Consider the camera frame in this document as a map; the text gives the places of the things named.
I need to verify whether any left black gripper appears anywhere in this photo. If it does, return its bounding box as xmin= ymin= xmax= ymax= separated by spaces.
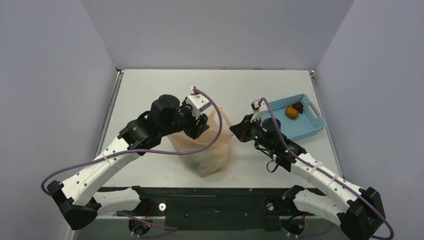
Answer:
xmin=160 ymin=98 xmax=209 ymax=139

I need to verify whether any orange plastic bag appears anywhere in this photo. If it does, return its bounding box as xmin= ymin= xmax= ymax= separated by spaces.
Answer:
xmin=167 ymin=108 xmax=234 ymax=178

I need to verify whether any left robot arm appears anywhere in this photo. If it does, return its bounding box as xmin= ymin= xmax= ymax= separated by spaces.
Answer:
xmin=46 ymin=92 xmax=215 ymax=230

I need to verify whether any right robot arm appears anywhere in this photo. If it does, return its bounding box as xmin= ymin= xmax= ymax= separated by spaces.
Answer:
xmin=229 ymin=115 xmax=385 ymax=240

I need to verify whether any orange fake fruit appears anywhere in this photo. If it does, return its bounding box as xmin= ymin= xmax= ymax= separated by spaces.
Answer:
xmin=284 ymin=106 xmax=300 ymax=120

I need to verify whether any dark red fake fruit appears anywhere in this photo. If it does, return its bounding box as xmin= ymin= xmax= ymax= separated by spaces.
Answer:
xmin=292 ymin=102 xmax=304 ymax=114

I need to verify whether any light blue plastic basket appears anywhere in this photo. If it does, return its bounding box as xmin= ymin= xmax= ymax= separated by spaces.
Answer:
xmin=269 ymin=93 xmax=327 ymax=141

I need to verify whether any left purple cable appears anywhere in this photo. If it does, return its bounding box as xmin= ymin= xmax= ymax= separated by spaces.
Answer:
xmin=40 ymin=87 xmax=224 ymax=196

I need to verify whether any purple cable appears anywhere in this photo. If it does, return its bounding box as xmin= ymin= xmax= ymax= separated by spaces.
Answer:
xmin=40 ymin=87 xmax=224 ymax=196
xmin=258 ymin=97 xmax=395 ymax=240

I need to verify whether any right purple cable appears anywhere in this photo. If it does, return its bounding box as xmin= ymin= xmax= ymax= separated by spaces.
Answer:
xmin=258 ymin=97 xmax=395 ymax=240

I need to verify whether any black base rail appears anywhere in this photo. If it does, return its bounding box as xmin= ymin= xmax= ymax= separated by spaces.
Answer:
xmin=112 ymin=187 xmax=335 ymax=233

